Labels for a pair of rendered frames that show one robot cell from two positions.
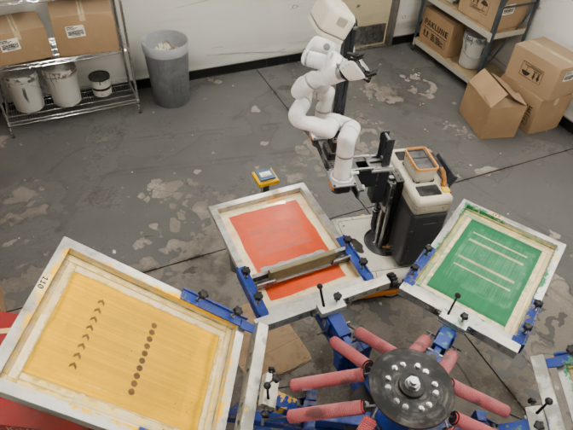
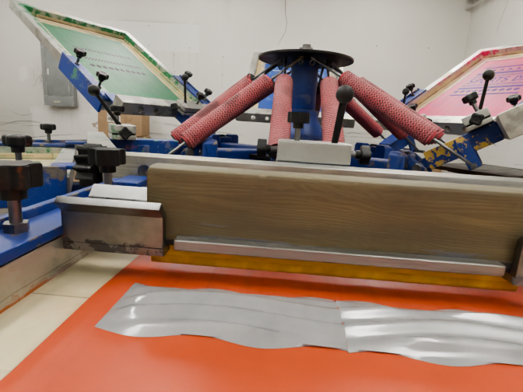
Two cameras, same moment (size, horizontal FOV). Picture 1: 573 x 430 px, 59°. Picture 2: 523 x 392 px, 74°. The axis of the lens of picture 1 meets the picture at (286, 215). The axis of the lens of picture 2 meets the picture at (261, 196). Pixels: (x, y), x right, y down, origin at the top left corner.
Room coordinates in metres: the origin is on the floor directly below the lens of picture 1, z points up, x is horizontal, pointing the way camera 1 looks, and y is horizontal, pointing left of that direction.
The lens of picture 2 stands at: (1.94, 0.00, 1.11)
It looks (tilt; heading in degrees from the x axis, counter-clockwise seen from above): 12 degrees down; 209
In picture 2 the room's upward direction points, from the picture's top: 4 degrees clockwise
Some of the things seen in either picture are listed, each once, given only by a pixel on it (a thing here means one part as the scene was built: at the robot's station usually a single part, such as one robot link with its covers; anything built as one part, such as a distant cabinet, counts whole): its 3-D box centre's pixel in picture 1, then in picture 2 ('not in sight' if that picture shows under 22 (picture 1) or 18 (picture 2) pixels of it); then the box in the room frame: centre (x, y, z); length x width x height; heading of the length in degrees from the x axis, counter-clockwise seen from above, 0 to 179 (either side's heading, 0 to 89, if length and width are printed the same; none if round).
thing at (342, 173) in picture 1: (345, 165); not in sight; (2.20, -0.31, 1.21); 0.16 x 0.13 x 0.15; 105
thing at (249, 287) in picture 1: (251, 293); not in sight; (1.48, 0.14, 0.98); 0.30 x 0.05 x 0.07; 26
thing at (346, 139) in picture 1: (347, 141); not in sight; (2.20, -0.29, 1.37); 0.13 x 0.10 x 0.16; 163
